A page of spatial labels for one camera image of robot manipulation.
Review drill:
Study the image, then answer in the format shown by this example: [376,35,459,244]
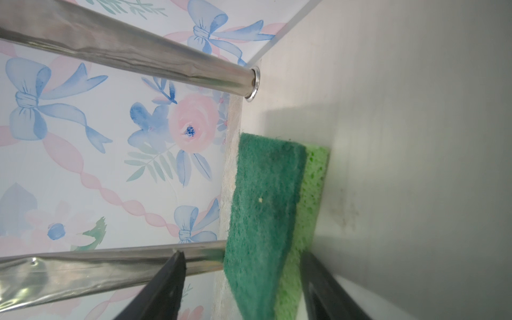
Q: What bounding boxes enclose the green scrub sponge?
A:
[224,133,329,319]

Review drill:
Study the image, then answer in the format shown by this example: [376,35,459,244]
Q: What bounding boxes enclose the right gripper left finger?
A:
[114,250,187,319]

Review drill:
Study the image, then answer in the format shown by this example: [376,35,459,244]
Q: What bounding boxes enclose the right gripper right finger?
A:
[301,251,371,320]

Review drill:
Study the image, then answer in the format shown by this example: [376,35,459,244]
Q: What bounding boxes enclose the white two-tier shelf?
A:
[1,1,511,319]

